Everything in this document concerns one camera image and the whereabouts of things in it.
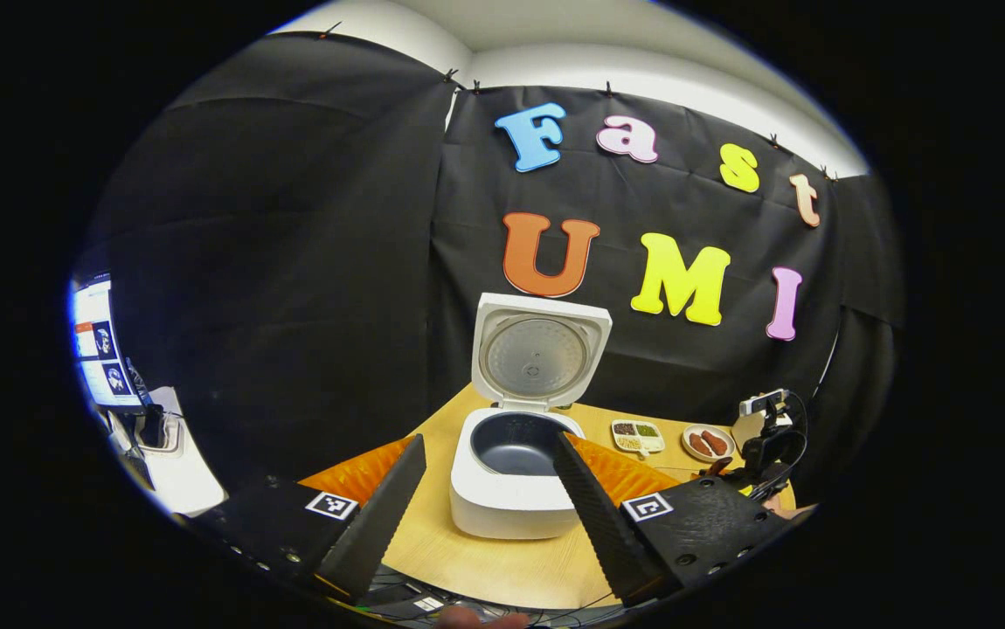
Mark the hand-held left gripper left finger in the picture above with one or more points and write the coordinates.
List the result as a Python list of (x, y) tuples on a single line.
[(380, 515)]

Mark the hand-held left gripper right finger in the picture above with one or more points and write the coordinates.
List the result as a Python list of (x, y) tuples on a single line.
[(603, 524)]

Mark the white rice cooker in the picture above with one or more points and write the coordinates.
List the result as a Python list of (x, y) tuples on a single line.
[(502, 507)]

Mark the brown meat piece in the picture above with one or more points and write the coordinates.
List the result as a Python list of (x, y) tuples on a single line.
[(700, 445), (716, 441)]

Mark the white round plate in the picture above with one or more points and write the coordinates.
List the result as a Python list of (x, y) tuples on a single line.
[(686, 445)]

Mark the white divided dish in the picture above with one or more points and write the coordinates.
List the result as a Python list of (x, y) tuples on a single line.
[(653, 444)]

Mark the white desk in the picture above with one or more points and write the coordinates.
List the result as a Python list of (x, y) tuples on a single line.
[(183, 480)]

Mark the dark desktop device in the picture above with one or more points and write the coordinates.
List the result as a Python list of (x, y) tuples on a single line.
[(153, 430)]

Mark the black backdrop cloth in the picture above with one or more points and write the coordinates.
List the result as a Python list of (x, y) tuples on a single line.
[(293, 262)]

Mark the computer monitor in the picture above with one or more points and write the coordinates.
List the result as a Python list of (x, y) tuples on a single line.
[(96, 341)]

